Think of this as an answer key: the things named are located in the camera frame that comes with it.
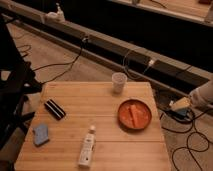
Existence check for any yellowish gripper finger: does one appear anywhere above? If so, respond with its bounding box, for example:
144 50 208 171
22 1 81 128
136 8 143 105
171 97 190 111

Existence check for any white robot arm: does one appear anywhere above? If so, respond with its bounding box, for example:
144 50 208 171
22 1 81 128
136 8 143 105
171 78 213 111

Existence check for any blue box on floor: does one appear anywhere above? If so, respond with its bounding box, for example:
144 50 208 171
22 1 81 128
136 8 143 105
176 108 190 117

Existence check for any orange round plate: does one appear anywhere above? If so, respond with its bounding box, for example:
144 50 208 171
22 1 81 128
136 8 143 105
117 99 152 130

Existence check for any orange food piece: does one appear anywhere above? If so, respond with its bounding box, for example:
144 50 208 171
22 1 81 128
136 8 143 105
130 105 140 127

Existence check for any white tube bottle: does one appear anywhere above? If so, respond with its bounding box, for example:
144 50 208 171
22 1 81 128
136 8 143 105
78 125 96 168

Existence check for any blue sponge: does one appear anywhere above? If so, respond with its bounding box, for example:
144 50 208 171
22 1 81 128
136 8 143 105
33 124 49 146

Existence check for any black cable right floor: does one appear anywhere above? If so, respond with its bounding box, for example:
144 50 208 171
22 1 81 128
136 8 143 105
159 108 213 171

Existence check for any black cable floor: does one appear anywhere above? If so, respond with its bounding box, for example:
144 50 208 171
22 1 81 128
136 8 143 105
16 36 89 84
159 108 213 171

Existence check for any white cable with plug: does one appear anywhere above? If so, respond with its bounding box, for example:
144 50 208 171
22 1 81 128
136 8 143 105
122 46 157 81

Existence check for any black cable left floor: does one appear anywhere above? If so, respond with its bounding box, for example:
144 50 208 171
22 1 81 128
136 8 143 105
16 36 89 84

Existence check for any white object on rail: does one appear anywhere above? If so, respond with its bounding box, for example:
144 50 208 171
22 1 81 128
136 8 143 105
46 3 65 22

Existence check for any black chair frame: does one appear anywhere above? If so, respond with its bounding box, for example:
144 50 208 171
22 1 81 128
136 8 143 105
0 13 42 150

